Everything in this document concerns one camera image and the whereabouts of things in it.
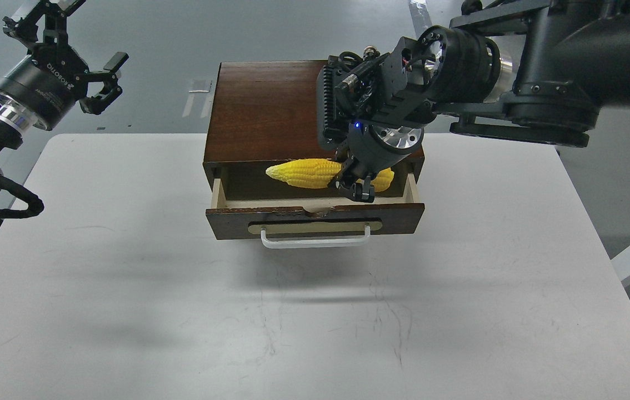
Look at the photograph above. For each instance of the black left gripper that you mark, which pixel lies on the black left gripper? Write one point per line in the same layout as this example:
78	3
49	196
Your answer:
45	81

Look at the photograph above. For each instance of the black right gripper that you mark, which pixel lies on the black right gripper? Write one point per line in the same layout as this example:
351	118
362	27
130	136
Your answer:
372	109

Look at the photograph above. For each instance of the yellow corn cob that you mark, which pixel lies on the yellow corn cob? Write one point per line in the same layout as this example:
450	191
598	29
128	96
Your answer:
310	173

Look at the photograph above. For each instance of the wooden drawer with white handle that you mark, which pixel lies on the wooden drawer with white handle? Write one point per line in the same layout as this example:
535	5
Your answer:
315	219

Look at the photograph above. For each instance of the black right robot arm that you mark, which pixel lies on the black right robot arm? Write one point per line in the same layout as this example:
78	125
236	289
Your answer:
529	71

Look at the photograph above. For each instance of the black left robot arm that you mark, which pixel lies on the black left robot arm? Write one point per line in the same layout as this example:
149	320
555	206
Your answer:
17	202

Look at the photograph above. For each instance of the dark wooden drawer cabinet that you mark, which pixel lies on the dark wooden drawer cabinet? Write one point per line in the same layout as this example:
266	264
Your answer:
264	113

